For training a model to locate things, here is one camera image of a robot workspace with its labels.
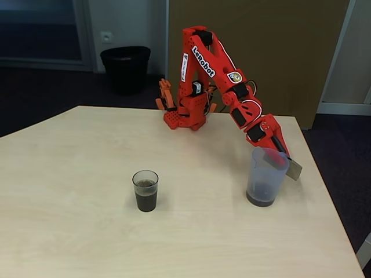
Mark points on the red robot arm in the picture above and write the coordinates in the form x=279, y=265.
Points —
x=214, y=63

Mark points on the clear plastic cup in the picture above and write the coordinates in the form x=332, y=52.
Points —
x=145, y=194

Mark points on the orange table clamp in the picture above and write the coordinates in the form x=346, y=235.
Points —
x=213, y=107
x=166, y=95

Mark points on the white grey furniture edge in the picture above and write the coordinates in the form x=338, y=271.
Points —
x=365, y=255

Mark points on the black waste bin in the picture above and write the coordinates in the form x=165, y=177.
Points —
x=126, y=69

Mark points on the white door frame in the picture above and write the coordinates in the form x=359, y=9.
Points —
x=342, y=108

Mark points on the brown pinboard with white frame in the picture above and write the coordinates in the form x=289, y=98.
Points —
x=290, y=43

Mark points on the white wall socket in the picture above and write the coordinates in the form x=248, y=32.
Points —
x=106, y=37

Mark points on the grey window frame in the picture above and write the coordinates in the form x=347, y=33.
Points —
x=85, y=34

